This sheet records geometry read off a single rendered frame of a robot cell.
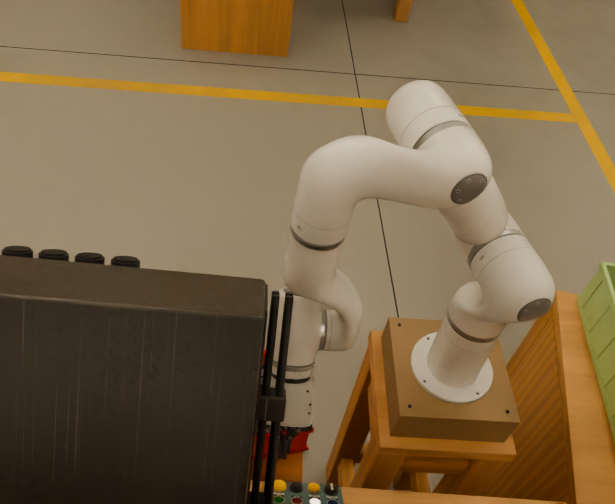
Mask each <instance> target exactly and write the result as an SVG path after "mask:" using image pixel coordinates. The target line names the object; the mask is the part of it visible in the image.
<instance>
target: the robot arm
mask: <svg viewBox="0 0 615 504"><path fill-rule="evenodd" d="M386 120H387V124H388V126H389V129H390V131H391V133H392V135H393V136H394V138H395V140H396V142H397V143H398V145H399V146H398V145H395V144H392V143H389V142H387V141H384V140H381V139H379V138H375V137H371V136H366V135H351V136H346V137H342V138H339V139H336V140H334V141H332V142H329V143H327V144H325V145H324V146H322V147H320V148H318V149H317V150H316V151H314V152H313V153H312V154H311V155H310V156H309V157H308V158H307V160H306V161H305V163H304V164H303V166H302V169H301V171H300V175H299V179H298V184H297V189H296V195H295V200H294V206H293V211H292V217H291V223H290V228H289V235H288V241H287V247H286V253H285V259H284V265H283V280H284V283H285V285H286V286H287V287H284V288H281V289H279V290H278V291H279V292H280V294H279V295H280V300H279V309H278V319H277V328H276V338H275V347H274V357H273V366H272V376H271V386H270V387H271V388H275V385H276V376H277V367H278V358H279V349H280V340H281V330H282V321H283V312H284V302H285V293H286V292H292V293H293V297H294V299H293V308H292V318H291V327H290V336H289V346H288V355H287V365H286V374H285V384H284V389H285V390H286V408H285V417H284V421H283V422H281V423H280V433H279V444H278V459H281V458H282V459H284V460H286V454H287V453H289V454H290V448H291V441H292V440H293V438H294V437H296V436H297V435H298V434H299V433H301V432H307V431H312V429H313V427H312V420H313V411H314V375H313V374H312V373H311V371H313V368H315V367H316V361H315V355H316V352H317V351H319V350H324V351H345V350H348V349H350V348H351V347H352V346H353V345H354V343H355V341H356V339H357V336H358V333H359V329H360V326H361V322H362V313H363V312H362V303H361V299H360V296H359V293H358V291H357V289H356V287H355V286H354V284H353V283H352V281H351V280H350V279H349V278H348V277H347V276H346V275H345V274H344V273H342V272H341V271H340V270H339V269H337V266H338V262H339V259H340V256H341V252H342V249H343V245H344V242H345V238H346V235H347V231H348V228H349V224H350V220H351V217H352V213H353V209H354V206H355V205H356V203H357V202H358V201H360V200H363V199H368V198H374V199H385V200H390V201H395V202H400V203H405V204H409V205H414V206H419V207H424V208H431V209H438V210H439V211H440V213H441V214H442V216H443V217H444V219H445V220H446V222H447V224H448V225H449V227H450V228H451V230H452V231H453V233H454V237H455V240H456V243H457V246H458V249H459V251H460V253H461V254H462V256H463V258H464V260H465V261H466V263H467V265H468V267H469V268H470V270H471V272H472V273H473V275H474V277H475V278H476V280H477V281H473V282H469V283H466V284H464V285H463V286H461V287H460V288H459V289H458V290H457V292H456V293H455V294H454V296H453V298H452V300H451V302H450V304H449V307H448V309H447V311H446V314H445V316H444V318H443V321H442V323H441V325H440V327H439V330H438V332H435V333H431V334H428V335H426V336H424V337H423V338H421V339H420V340H419V341H418V342H417V344H416V345H415V347H414V349H413V351H412V355H411V368H412V371H413V374H414V376H415V378H416V380H417V381H418V383H419V384H420V385H421V386H422V387H423V388H424V389H425V390H426V391H427V392H428V393H429V394H431V395H433V396H434V397H436V398H438V399H440V400H442V401H445V402H449V403H454V404H466V403H471V402H474V401H477V400H478V399H480V398H482V397H483V396H484V395H485V394H486V393H487V391H488V389H489V388H490V386H491V383H492V380H493V370H492V366H491V363H490V361H489V359H488V356H489V355H490V353H491V351H492V349H493V348H494V346H495V344H496V342H497V340H498V339H499V337H500V335H501V333H502V331H503V330H504V328H505V326H506V324H507V323H518V322H525V321H530V320H533V319H537V318H539V317H541V316H543V315H545V314H546V313H547V312H548V311H549V309H550V308H551V306H552V304H553V301H554V298H555V284H554V281H553V278H552V276H551V274H550V272H549V270H548V269H547V267H546V266H545V264H544V263H543V261H542V260H541V258H540V257H539V255H538V254H537V252H536V251H535V250H534V248H533V247H532V245H531V244H530V242H529V241H528V240H527V238H526V237H525V235H524V234H523V232H522V231H521V229H520V228H519V226H518V225H517V223H516V222H515V220H514V219H513V218H512V216H511V215H510V214H509V212H508V211H507V207H506V204H505V201H504V199H503V197H502V194H501V192H500V190H499V188H498V186H497V184H496V182H495V180H494V178H493V176H492V161H491V158H490V155H489V153H488V151H487V149H486V147H485V145H484V144H483V142H482V141H481V139H480V138H479V136H478V135H477V134H476V132H475V131H474V129H473V128H472V126H471V125H470V124H469V122H468V121H467V120H466V118H465V117H464V116H463V114H462V113H461V111H460V110H459V109H458V107H457V106H456V105H455V103H454V102H453V100H452V99H451V98H450V97H449V95H448V94H447V93H446V92H445V91H444V89H443V88H441V87H440V86H439V85H438V84H436V83H434V82H431V81H428V80H416V81H413V82H409V83H407V84H405V85H403V86H402V87H401V88H399V89H398V90H397V91H396V92H395V93H394V94H393V95H392V97H391V98H390V100H389V102H388V104H387V108H386ZM322 304H324V305H326V306H329V307H331V308H332V309H334V310H325V309H321V305H322ZM281 426H288V429H287V432H285V435H284V437H283V434H282V431H281Z"/></svg>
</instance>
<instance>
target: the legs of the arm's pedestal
mask: <svg viewBox="0 0 615 504"><path fill-rule="evenodd" d="M369 431H370V433H371V439H370V441H369V444H364V442H365V440H366V438H367V435H368V433H369ZM506 462H507V461H490V460H471V459H453V458H434V457H416V456H398V455H379V454H377V453H376V440H375V427H374V413H373V400H372V386H371V373H370V359H369V346H368V347H367V350H366V353H365V356H364V359H363V362H362V365H361V367H360V370H359V373H358V376H357V379H356V382H355V385H354V388H353V390H352V393H351V396H350V399H349V402H348V405H347V408H346V411H345V414H344V416H343V419H342V422H341V425H340V428H339V431H338V434H337V437H336V439H335V442H334V445H333V448H332V451H331V454H330V457H329V460H328V463H327V465H326V484H330V483H332V484H335V485H340V486H341V487H352V488H366V489H381V490H388V488H389V487H390V485H391V483H392V481H393V487H394V489H397V490H411V491H412V492H425V493H430V491H429V483H428V475H427V473H440V474H445V475H444V476H443V478H442V479H441V480H440V482H439V483H438V485H437V486H436V488H435V489H434V490H433V492H432V493H440V494H455V495H469V496H478V495H479V494H480V492H481V491H482V490H483V489H484V488H485V486H486V485H487V484H488V483H489V482H490V481H491V479H492V478H493V477H494V476H495V475H496V473H497V472H498V471H499V470H500V469H501V468H502V466H503V465H504V464H505V463H506ZM355 463H360V464H359V466H358V469H357V471H356V473H355V476H354V466H355Z"/></svg>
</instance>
